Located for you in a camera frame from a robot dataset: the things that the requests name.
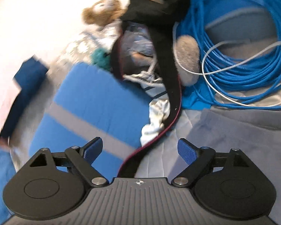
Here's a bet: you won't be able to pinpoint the white cable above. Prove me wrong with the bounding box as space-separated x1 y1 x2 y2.
173 21 281 107

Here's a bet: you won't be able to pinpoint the blue-grey sweatpants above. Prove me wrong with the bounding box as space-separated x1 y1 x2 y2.
171 110 281 224

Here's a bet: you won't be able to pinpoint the dark navy cushion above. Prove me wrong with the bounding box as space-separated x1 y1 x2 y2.
0 56 48 146

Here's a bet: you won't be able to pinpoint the teal yarn item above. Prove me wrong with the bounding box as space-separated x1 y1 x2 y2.
91 48 111 71

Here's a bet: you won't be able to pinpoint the brown teddy bear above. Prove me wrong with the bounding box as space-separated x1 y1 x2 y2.
81 0 126 27

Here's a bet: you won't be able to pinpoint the right blue striped pillow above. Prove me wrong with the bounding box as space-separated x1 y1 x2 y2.
29 62 151 180

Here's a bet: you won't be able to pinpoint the black strap red edge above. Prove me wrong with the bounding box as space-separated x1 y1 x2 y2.
117 27 182 178

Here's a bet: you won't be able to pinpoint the black bag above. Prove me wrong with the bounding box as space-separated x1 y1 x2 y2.
121 0 190 27

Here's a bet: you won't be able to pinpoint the blue coiled cable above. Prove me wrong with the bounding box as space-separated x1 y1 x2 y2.
177 0 281 110

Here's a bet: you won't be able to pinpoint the beige plush toy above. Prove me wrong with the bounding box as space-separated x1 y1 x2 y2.
174 35 200 87

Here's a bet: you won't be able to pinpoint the white striped cloth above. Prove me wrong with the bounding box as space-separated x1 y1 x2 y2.
123 71 170 146

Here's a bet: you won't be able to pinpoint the quilted white bedspread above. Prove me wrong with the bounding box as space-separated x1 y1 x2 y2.
134 109 206 180

